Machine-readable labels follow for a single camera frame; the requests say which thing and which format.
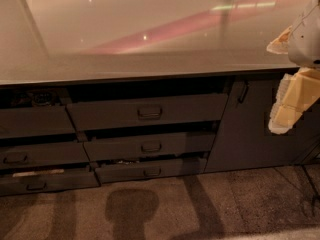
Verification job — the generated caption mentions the dark grey drawer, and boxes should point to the dark grey drawer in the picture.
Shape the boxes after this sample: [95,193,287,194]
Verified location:
[95,157,206,183]
[0,168,99,196]
[67,93,228,131]
[84,132,215,161]
[0,106,74,139]
[0,142,88,169]

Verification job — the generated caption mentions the dark grey cabinet door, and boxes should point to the dark grey cabinet door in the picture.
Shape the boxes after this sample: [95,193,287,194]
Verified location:
[206,73,320,172]

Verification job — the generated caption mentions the dark round item in drawer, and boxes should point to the dark round item in drawer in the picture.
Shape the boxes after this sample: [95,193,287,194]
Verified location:
[32,92,54,106]

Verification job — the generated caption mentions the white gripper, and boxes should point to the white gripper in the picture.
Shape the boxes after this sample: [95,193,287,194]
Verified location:
[266,0,320,134]

